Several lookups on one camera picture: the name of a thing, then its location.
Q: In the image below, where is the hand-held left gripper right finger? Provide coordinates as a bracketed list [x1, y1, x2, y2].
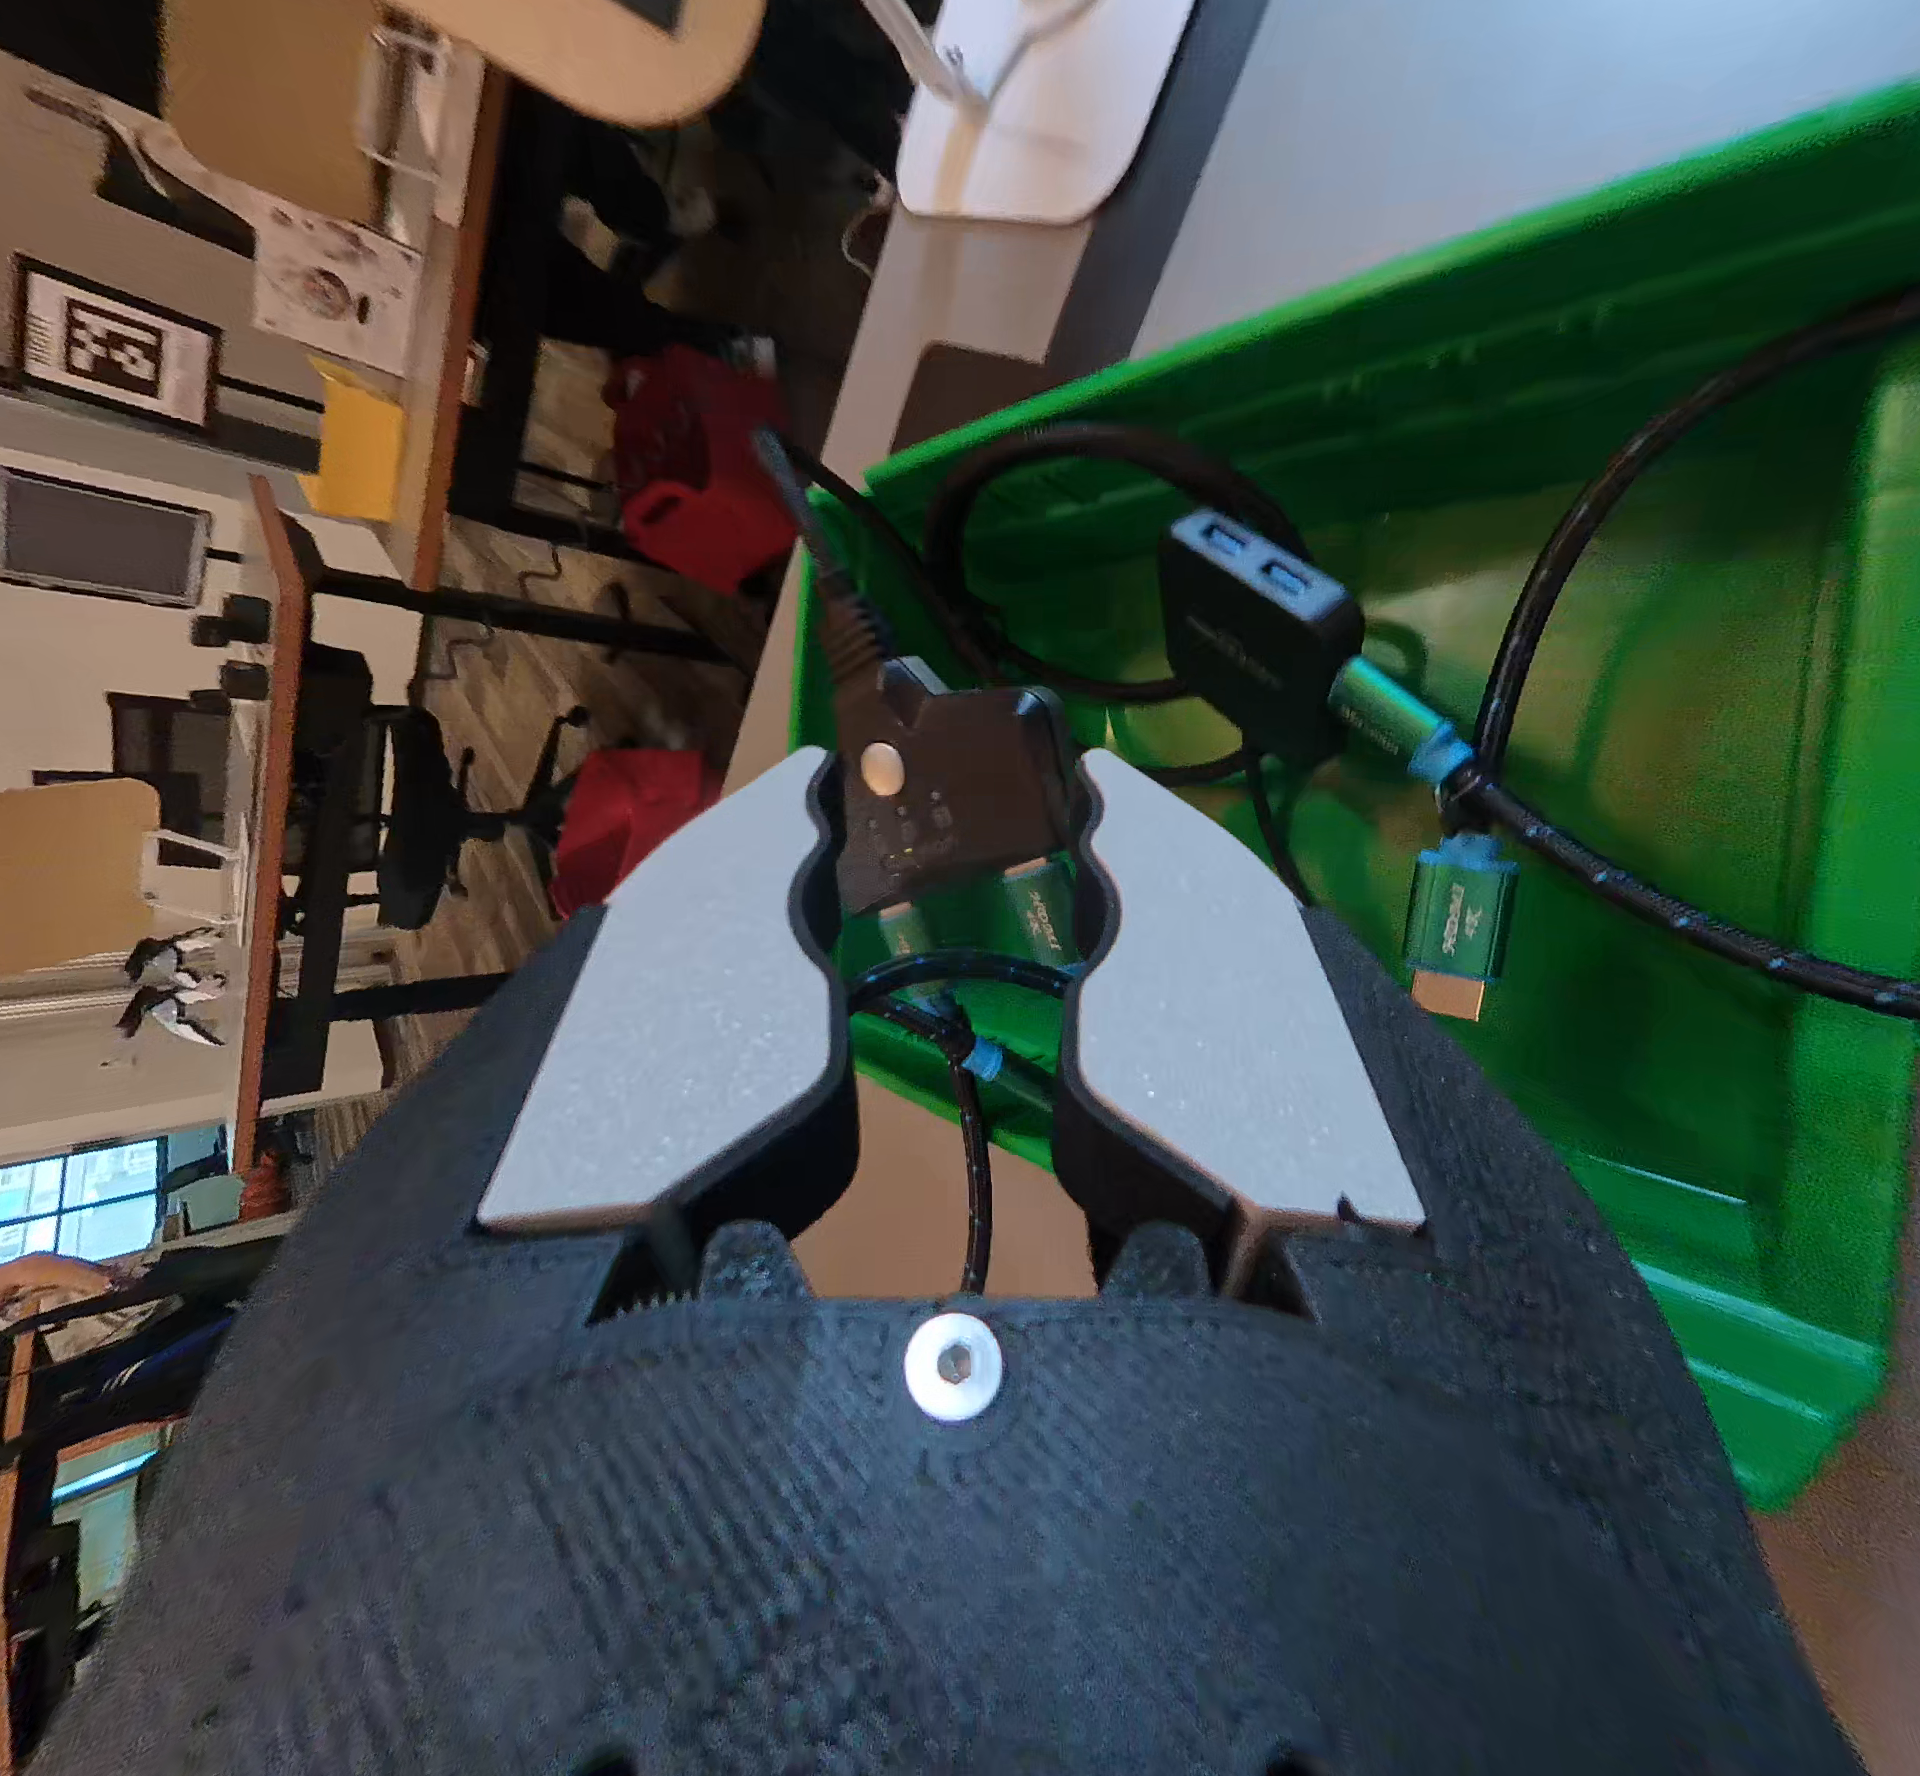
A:
[1050, 750, 1427, 1244]

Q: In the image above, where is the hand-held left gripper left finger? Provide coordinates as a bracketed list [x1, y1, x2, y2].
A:
[477, 746, 860, 1244]

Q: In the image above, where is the black hub adapter with cable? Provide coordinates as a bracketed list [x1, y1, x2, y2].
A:
[921, 423, 1370, 908]

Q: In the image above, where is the green plastic bin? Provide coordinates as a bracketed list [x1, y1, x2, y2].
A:
[786, 79, 1920, 1514]

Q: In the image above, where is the red bag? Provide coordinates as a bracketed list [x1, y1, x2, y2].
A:
[549, 750, 725, 921]
[604, 349, 800, 596]

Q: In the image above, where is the black office chair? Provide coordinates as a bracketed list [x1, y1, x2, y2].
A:
[285, 701, 594, 931]

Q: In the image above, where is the small yellow holder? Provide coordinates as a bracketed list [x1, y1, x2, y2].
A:
[301, 356, 414, 526]

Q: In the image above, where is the wooden top desk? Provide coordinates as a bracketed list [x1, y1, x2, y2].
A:
[367, 30, 512, 594]

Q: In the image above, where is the grey monitor screen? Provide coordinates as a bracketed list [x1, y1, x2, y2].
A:
[0, 470, 213, 612]

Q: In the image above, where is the paper sheet with drawing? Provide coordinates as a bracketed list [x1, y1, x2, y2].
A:
[248, 192, 430, 375]

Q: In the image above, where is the black and white marker tag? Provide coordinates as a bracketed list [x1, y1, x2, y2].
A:
[6, 251, 228, 437]

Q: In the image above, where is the white board stand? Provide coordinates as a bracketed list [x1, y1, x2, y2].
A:
[704, 0, 1255, 225]

